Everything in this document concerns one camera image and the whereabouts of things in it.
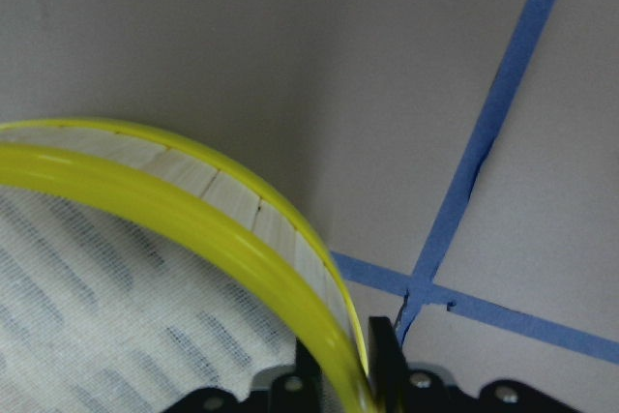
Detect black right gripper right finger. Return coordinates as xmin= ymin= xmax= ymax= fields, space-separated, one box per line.
xmin=368 ymin=316 xmax=408 ymax=412

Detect yellow bamboo steamer basket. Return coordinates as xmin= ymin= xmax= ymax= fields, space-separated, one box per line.
xmin=1 ymin=119 xmax=377 ymax=412

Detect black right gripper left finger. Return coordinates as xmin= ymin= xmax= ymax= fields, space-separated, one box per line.
xmin=293 ymin=339 xmax=323 ymax=412

